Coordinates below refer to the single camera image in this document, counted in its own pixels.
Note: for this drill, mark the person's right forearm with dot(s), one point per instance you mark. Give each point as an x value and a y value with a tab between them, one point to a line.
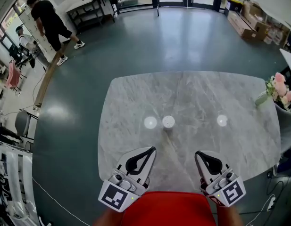
230	216

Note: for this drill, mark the person's red garment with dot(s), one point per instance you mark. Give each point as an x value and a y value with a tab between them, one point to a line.
168	211

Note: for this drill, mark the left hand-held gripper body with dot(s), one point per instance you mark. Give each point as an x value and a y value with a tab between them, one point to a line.
112	195

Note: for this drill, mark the pile of cardboard boxes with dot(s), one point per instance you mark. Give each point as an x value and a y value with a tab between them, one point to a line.
256	25

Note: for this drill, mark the person's left forearm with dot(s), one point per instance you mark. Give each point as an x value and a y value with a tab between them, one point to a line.
110	218

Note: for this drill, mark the black office chair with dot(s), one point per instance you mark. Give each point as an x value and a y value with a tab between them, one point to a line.
15	53

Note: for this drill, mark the pink flower bouquet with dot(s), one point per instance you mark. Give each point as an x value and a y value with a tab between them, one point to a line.
282	88

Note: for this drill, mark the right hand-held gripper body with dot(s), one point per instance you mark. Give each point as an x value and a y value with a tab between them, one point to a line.
232	192

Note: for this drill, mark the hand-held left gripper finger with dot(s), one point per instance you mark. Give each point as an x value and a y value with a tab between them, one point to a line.
122	160
147	171

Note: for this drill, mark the black metal shelf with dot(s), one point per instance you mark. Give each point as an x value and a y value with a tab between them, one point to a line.
88	15

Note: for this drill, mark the grey shell chair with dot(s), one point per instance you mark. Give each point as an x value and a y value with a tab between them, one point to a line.
286	126
22	123

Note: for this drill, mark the pale green vase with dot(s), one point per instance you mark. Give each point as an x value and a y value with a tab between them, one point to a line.
262	99

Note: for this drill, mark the white power strip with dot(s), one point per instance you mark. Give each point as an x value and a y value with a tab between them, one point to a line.
271	203

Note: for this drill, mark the white side table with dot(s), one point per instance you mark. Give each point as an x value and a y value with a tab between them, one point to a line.
290	59

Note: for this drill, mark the pink cloth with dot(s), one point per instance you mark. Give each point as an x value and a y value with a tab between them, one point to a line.
12	76

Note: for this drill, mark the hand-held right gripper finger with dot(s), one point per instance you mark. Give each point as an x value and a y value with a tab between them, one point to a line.
213	156
205	176

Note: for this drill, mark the black crate yellow lid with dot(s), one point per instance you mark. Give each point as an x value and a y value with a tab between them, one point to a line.
233	2

